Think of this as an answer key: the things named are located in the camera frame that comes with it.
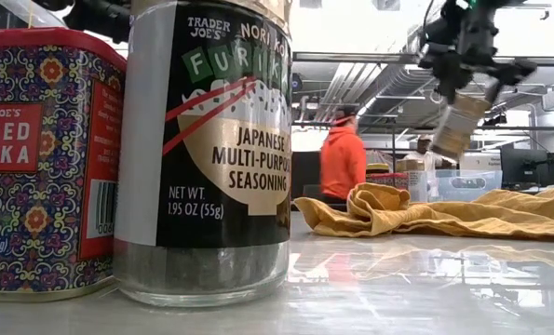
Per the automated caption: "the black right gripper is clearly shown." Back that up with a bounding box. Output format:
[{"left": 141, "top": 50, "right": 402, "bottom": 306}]
[{"left": 417, "top": 0, "right": 539, "bottom": 106}]

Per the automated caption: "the person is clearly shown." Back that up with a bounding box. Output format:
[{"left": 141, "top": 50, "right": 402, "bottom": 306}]
[
  {"left": 404, "top": 133, "right": 457, "bottom": 171},
  {"left": 318, "top": 105, "right": 368, "bottom": 207}
]

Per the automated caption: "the black background monitor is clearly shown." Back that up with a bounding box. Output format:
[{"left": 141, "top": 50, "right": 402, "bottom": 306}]
[{"left": 499, "top": 147, "right": 554, "bottom": 190}]

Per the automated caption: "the clear plastic bin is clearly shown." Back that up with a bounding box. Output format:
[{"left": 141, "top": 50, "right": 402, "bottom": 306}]
[{"left": 406, "top": 168, "right": 504, "bottom": 204}]

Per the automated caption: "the long ceiling light fixture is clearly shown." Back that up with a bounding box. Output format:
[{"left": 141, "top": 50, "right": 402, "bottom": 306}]
[{"left": 292, "top": 51, "right": 554, "bottom": 66}]

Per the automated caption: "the mustard yellow cloth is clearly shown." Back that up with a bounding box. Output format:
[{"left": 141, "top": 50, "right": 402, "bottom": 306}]
[{"left": 293, "top": 181, "right": 554, "bottom": 244}]

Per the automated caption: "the white glossy table mat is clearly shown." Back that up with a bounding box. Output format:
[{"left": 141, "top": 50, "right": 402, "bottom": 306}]
[{"left": 0, "top": 211, "right": 554, "bottom": 335}]

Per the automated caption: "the red paprika tin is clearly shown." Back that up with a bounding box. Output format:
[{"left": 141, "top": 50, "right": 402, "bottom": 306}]
[{"left": 0, "top": 26, "right": 128, "bottom": 303}]

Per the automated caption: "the silver ceiling duct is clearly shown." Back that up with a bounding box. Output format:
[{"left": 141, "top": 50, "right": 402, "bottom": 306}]
[{"left": 313, "top": 63, "right": 439, "bottom": 125}]

